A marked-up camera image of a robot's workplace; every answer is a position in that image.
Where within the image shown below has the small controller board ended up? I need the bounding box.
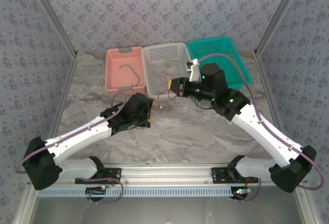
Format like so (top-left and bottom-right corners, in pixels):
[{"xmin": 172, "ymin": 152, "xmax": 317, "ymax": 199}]
[
  {"xmin": 231, "ymin": 186, "xmax": 252, "ymax": 200},
  {"xmin": 85, "ymin": 185, "xmax": 108, "ymax": 196}
]

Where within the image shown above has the white plastic basket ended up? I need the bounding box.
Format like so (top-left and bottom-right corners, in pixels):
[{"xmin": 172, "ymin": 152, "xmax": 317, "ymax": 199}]
[{"xmin": 141, "ymin": 42, "xmax": 200, "ymax": 100}]

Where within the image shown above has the right gripper thin black wire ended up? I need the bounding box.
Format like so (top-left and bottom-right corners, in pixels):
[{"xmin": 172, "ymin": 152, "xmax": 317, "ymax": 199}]
[{"xmin": 194, "ymin": 97, "xmax": 214, "ymax": 109}]

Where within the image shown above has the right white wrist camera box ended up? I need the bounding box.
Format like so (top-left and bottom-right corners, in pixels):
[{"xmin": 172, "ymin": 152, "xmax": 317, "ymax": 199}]
[{"xmin": 185, "ymin": 58, "xmax": 202, "ymax": 82}]

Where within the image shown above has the pink plastic basket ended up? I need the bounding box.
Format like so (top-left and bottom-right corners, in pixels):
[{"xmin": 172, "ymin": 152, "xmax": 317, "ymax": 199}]
[{"xmin": 105, "ymin": 46, "xmax": 147, "ymax": 97}]

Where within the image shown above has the teal plastic basket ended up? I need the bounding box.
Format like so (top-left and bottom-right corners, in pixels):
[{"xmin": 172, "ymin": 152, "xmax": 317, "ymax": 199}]
[{"xmin": 187, "ymin": 36, "xmax": 252, "ymax": 91}]

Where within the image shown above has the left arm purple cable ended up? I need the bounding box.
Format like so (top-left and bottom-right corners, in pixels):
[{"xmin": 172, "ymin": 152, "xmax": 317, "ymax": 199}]
[{"xmin": 15, "ymin": 91, "xmax": 125, "ymax": 206}]

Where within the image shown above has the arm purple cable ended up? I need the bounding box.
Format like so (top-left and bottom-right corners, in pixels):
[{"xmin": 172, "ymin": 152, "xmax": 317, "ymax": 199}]
[
  {"xmin": 197, "ymin": 53, "xmax": 325, "ymax": 203},
  {"xmin": 15, "ymin": 91, "xmax": 125, "ymax": 206}
]

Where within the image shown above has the red cable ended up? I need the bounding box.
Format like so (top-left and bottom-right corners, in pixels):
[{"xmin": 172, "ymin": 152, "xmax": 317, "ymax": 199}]
[{"xmin": 151, "ymin": 71, "xmax": 178, "ymax": 111}]

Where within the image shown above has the aluminium frame post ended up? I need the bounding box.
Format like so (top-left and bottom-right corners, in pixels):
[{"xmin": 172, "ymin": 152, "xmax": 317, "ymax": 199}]
[
  {"xmin": 254, "ymin": 0, "xmax": 307, "ymax": 58},
  {"xmin": 25, "ymin": 0, "xmax": 78, "ymax": 58}
]

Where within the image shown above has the grey metal sheet panel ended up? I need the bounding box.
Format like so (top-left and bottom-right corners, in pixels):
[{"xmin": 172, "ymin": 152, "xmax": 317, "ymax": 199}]
[{"xmin": 15, "ymin": 185, "xmax": 316, "ymax": 224}]

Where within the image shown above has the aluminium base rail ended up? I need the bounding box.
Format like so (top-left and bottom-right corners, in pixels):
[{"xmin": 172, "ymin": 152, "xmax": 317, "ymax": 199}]
[{"xmin": 27, "ymin": 163, "xmax": 308, "ymax": 186}]

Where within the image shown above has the left small controller board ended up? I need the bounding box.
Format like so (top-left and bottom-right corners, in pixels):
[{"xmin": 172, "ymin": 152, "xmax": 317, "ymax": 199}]
[{"xmin": 85, "ymin": 185, "xmax": 108, "ymax": 196}]

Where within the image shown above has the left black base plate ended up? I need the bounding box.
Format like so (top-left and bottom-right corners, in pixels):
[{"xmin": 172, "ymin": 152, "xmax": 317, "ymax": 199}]
[{"xmin": 75, "ymin": 167, "xmax": 122, "ymax": 185}]

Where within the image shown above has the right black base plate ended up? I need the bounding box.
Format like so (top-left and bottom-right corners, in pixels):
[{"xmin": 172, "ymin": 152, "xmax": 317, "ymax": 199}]
[{"xmin": 211, "ymin": 167, "xmax": 259, "ymax": 184}]

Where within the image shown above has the right small controller board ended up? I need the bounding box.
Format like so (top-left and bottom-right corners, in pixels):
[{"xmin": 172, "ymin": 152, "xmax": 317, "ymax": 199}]
[{"xmin": 231, "ymin": 186, "xmax": 252, "ymax": 200}]

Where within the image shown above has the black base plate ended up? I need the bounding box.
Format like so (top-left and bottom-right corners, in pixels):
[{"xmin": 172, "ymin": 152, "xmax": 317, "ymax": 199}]
[
  {"xmin": 75, "ymin": 167, "xmax": 122, "ymax": 185},
  {"xmin": 211, "ymin": 167, "xmax": 259, "ymax": 184}
]

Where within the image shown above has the light blue slotted cable duct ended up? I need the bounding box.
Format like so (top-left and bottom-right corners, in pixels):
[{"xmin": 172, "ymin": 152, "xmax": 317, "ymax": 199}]
[{"xmin": 37, "ymin": 186, "xmax": 236, "ymax": 198}]

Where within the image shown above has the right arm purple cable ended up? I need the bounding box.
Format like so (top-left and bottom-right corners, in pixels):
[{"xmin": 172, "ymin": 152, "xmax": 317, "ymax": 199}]
[{"xmin": 197, "ymin": 53, "xmax": 325, "ymax": 203}]

